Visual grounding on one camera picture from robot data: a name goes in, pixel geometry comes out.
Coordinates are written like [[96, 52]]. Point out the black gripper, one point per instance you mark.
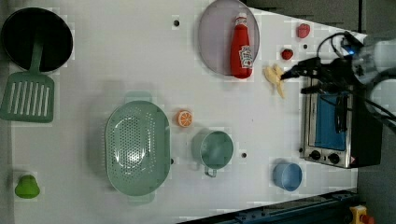
[[335, 76]]

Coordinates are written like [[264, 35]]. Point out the red ketchup bottle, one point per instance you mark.
[[241, 59]]

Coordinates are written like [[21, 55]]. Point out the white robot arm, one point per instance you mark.
[[357, 64]]

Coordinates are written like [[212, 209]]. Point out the grey round plate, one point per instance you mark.
[[215, 32]]

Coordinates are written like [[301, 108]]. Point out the red toy strawberry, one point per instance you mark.
[[287, 54]]

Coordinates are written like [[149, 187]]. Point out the peeled toy banana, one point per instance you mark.
[[273, 75]]

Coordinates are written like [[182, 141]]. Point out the pink toy strawberry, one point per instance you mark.
[[303, 30]]

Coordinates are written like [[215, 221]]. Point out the silver toaster oven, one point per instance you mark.
[[340, 131]]

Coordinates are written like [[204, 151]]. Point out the blue cup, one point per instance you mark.
[[288, 176]]

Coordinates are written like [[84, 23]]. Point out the green metal mug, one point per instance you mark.
[[212, 149]]

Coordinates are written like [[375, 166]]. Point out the orange slice toy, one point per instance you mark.
[[184, 118]]

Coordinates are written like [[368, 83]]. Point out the yellow red emergency button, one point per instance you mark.
[[360, 216]]

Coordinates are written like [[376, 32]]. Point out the green oval colander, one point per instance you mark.
[[138, 148]]

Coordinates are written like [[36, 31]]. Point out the green slotted spatula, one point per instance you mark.
[[29, 95]]

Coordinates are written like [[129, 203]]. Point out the black frying pan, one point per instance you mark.
[[26, 26]]

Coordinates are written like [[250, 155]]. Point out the green toy pear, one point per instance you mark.
[[27, 187]]

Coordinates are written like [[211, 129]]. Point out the blue aluminium frame rail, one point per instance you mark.
[[329, 208]]

